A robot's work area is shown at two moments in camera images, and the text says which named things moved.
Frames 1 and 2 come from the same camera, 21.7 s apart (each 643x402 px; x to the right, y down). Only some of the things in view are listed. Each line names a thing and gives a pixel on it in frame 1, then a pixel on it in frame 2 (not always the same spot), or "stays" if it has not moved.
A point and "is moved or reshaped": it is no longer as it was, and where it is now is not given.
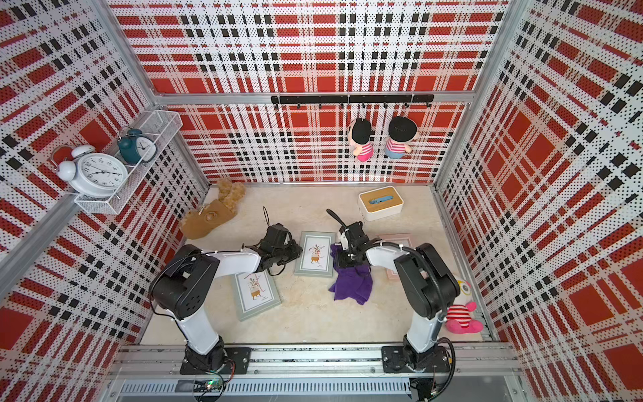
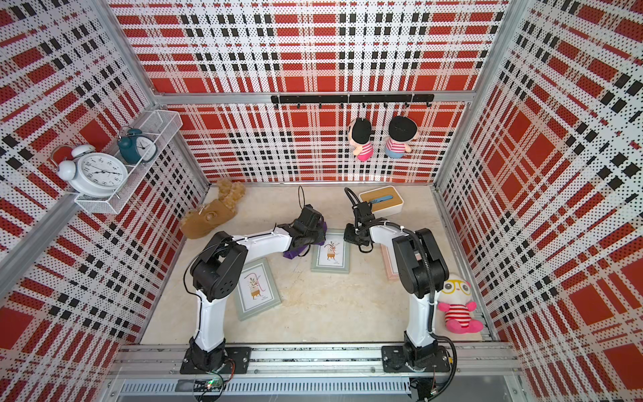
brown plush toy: x=212 y=214 stays
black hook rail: x=405 y=99 stays
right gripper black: x=340 y=258 -> x=347 y=235
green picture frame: x=314 y=257 is moved or reshaped
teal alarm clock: x=136 y=146 stays
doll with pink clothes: x=359 y=135 stays
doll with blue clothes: x=402 y=132 stays
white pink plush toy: x=459 y=315 stays
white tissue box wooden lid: x=380 y=203 stays
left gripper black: x=295 y=253 -> x=321 y=230
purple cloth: x=351 y=282 -> x=299 y=251
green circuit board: x=213 y=384 stays
